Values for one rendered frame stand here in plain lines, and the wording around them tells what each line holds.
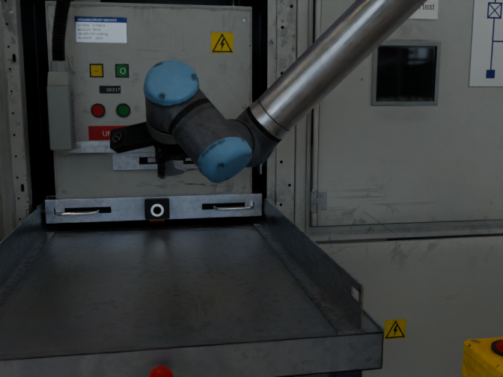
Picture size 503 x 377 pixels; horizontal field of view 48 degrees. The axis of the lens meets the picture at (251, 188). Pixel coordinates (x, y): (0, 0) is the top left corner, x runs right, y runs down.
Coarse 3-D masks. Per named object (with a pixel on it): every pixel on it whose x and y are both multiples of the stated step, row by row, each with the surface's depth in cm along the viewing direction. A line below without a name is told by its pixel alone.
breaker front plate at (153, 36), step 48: (96, 48) 135; (144, 48) 137; (192, 48) 139; (240, 48) 141; (96, 96) 137; (144, 96) 139; (240, 96) 143; (96, 192) 140; (144, 192) 143; (192, 192) 145; (240, 192) 147
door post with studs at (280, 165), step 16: (272, 0) 137; (288, 0) 137; (272, 16) 137; (288, 16) 138; (272, 32) 138; (288, 32) 138; (272, 48) 138; (288, 48) 139; (272, 64) 139; (288, 64) 139; (272, 80) 140; (288, 144) 142; (272, 160) 143; (288, 160) 143; (272, 176) 144; (288, 176) 144; (272, 192) 144; (288, 192) 144; (288, 208) 145
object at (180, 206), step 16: (256, 192) 148; (48, 208) 138; (64, 208) 139; (80, 208) 139; (96, 208) 140; (112, 208) 141; (128, 208) 141; (144, 208) 142; (176, 208) 143; (192, 208) 144; (208, 208) 145; (256, 208) 147
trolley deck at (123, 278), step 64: (64, 256) 117; (128, 256) 117; (192, 256) 117; (256, 256) 117; (0, 320) 83; (64, 320) 83; (128, 320) 83; (192, 320) 83; (256, 320) 83; (320, 320) 83
